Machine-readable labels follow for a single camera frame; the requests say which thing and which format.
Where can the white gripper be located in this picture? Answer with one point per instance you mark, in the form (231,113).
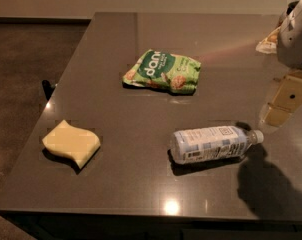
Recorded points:
(296,39)

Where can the blue plastic bottle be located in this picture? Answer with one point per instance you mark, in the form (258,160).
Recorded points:
(213,143)

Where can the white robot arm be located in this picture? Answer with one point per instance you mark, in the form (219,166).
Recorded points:
(293,19)

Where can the green rice chip bag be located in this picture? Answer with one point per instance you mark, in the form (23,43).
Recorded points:
(174,73)

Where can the snack packet at table edge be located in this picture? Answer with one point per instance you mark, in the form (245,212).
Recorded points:
(269,44)

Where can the yellow wavy sponge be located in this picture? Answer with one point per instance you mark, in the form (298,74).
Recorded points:
(73,143)

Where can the black object beside table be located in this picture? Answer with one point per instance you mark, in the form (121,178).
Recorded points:
(48,89)

